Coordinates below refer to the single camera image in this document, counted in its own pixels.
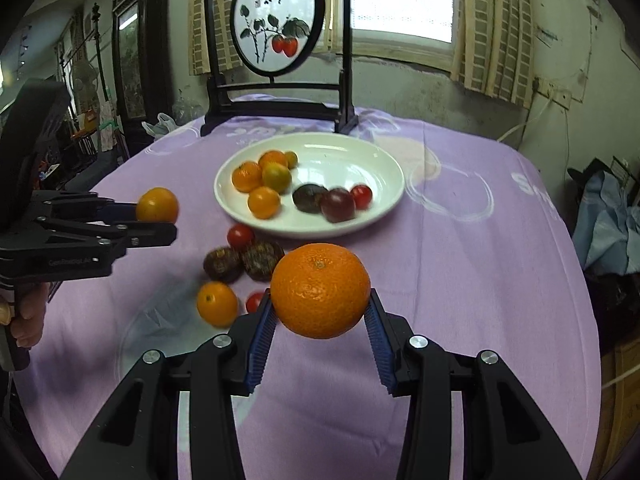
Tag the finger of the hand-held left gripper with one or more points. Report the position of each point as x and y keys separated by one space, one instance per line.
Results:
x=80 y=206
x=100 y=237

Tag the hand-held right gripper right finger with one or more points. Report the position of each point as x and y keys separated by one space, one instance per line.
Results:
x=381 y=355

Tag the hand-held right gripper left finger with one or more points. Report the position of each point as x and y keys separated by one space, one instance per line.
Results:
x=260 y=342

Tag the smooth yellow-orange citrus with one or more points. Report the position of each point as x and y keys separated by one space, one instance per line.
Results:
x=217 y=304
x=157 y=205

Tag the large orange tangerine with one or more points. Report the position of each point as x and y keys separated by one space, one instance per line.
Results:
x=320 y=290

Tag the wrinkled dark passion fruit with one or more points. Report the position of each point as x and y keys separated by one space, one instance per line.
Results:
x=306 y=198
x=262 y=260
x=222 y=264

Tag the smooth purple passion fruit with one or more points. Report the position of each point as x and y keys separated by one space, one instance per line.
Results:
x=338 y=205

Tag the red cherry tomato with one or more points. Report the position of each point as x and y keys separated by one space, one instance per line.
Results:
x=361 y=196
x=240 y=236
x=254 y=302

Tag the green-yellow orange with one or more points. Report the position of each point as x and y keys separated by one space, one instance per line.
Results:
x=277 y=178

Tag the small green-yellow kumquat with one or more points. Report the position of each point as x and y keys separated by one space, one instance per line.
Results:
x=291 y=159

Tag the white oval plate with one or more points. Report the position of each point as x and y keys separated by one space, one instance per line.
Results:
x=345 y=160

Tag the person's left hand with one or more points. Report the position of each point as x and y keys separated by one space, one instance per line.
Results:
x=30 y=312

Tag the white plastic bag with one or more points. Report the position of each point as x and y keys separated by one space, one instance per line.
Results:
x=160 y=126

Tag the dark wooden cabinet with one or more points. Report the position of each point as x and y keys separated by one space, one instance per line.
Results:
x=132 y=75

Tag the purple tablecloth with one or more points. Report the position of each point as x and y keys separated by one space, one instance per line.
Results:
x=475 y=260

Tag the beige checked curtain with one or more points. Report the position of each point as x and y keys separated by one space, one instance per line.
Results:
x=200 y=35
x=492 y=35

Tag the dark wooden painted table screen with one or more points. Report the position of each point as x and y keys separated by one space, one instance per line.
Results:
x=277 y=95

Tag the blue cloth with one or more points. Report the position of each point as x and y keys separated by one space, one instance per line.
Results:
x=607 y=220

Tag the black bag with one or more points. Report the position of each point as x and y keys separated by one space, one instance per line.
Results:
x=587 y=172

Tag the window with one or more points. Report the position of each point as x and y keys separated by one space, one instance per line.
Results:
x=400 y=0

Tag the white wall socket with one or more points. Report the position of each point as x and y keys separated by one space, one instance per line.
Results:
x=552 y=92

